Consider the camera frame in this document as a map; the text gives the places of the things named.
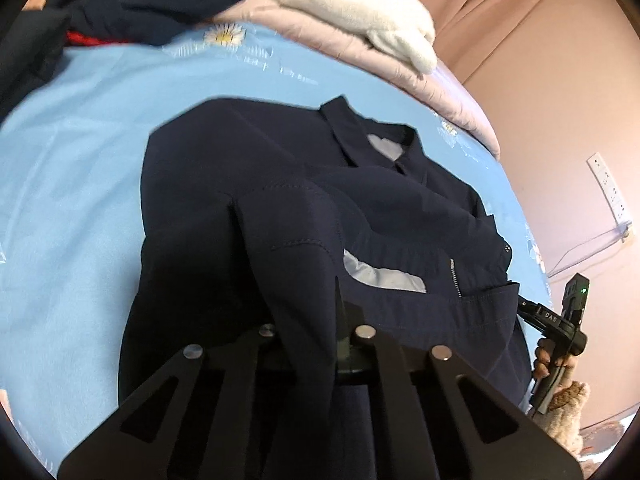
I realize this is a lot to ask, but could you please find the white cable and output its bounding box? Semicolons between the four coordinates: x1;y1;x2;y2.
544;217;632;281

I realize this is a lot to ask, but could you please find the pile of dark clothes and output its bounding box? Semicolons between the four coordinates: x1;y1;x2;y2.
0;0;251;118

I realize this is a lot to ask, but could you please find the white fluffy blanket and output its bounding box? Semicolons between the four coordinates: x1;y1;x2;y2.
234;0;438;73

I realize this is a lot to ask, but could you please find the person's right hand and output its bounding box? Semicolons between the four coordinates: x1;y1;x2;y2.
531;337;577;382

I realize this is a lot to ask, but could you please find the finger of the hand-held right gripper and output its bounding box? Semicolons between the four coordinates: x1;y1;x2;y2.
515;295;546;330

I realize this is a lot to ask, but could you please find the white power strip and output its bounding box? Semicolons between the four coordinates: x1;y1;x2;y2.
586;151;632;222

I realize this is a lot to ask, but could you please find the lilac quilt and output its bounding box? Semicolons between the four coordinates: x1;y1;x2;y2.
220;0;502;161

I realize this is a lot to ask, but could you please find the peach curtain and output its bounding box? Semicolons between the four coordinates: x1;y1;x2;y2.
385;0;640;88

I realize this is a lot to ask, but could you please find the light blue floral bed sheet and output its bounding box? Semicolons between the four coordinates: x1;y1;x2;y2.
0;20;551;480

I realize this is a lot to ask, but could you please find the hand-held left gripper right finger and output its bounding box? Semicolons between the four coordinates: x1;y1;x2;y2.
331;275;585;480

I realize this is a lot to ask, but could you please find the navy collared jacket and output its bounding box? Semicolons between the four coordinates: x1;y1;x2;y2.
117;94;533;480

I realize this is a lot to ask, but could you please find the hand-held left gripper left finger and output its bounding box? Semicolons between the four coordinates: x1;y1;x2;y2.
56;324;286;480

